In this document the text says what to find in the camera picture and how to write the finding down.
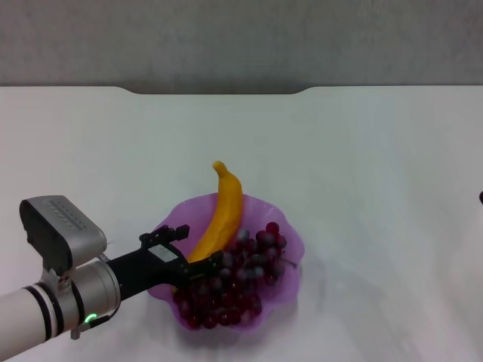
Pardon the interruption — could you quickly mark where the yellow banana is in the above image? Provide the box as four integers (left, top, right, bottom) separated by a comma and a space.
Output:
171, 160, 245, 296

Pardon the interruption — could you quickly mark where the purple scalloped plastic bowl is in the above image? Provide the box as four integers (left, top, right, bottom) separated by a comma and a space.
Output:
145, 192, 306, 334

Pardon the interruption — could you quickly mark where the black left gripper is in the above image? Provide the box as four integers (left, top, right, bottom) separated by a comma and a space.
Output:
106, 224, 225, 299

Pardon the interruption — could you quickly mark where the dark red grape bunch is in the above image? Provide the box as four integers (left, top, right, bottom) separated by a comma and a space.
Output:
172, 222, 298, 332

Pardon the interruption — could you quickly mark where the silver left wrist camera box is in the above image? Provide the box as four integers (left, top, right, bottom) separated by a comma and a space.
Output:
19, 195, 108, 282

